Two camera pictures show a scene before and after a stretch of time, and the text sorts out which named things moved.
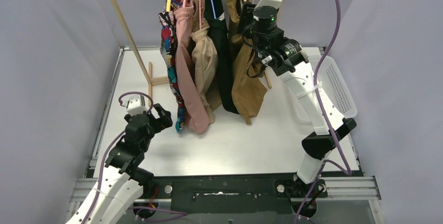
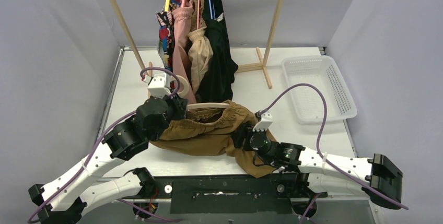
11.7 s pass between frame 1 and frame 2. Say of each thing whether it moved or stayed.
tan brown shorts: moved
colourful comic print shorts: stayed
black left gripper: moved
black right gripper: moved
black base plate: stayed
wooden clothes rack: stayed
